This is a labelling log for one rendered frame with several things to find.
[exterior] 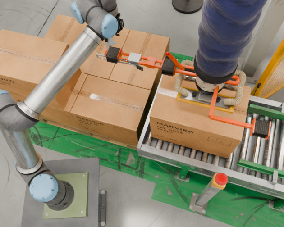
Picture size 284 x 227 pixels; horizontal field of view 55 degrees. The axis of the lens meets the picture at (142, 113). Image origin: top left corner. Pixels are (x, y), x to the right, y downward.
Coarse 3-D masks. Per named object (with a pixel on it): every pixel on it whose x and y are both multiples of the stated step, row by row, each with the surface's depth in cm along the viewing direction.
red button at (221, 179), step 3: (216, 174) 151; (219, 174) 151; (222, 174) 150; (225, 174) 151; (216, 177) 150; (219, 177) 150; (222, 177) 150; (225, 177) 150; (216, 180) 150; (219, 180) 149; (222, 180) 149; (225, 180) 149; (219, 183) 149; (222, 183) 148; (225, 183) 149
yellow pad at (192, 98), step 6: (192, 90) 164; (198, 90) 164; (180, 96) 163; (186, 96) 162; (192, 96) 162; (198, 96) 162; (222, 96) 161; (228, 96) 161; (186, 102) 162; (192, 102) 161; (198, 102) 161; (204, 102) 160; (216, 102) 159; (222, 102) 159; (216, 108) 158; (222, 108) 158; (228, 108) 157
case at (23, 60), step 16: (0, 32) 220; (16, 32) 219; (0, 48) 213; (16, 48) 212; (32, 48) 211; (48, 48) 210; (64, 48) 209; (0, 64) 206; (16, 64) 205; (32, 64) 204; (48, 64) 203; (0, 80) 213; (16, 80) 203; (32, 80) 198; (16, 96) 237; (64, 96) 227
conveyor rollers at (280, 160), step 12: (264, 120) 216; (276, 120) 215; (144, 144) 214; (156, 144) 213; (168, 144) 213; (192, 156) 206; (204, 156) 205; (216, 156) 205; (240, 156) 204; (252, 156) 204; (228, 168) 200; (240, 168) 200; (276, 168) 199
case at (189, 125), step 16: (160, 96) 184; (176, 96) 184; (160, 112) 179; (176, 112) 179; (192, 112) 178; (208, 112) 177; (224, 112) 176; (240, 112) 176; (160, 128) 192; (176, 128) 183; (192, 128) 175; (208, 128) 172; (224, 128) 172; (240, 128) 171; (192, 144) 200; (208, 144) 190; (224, 144) 181
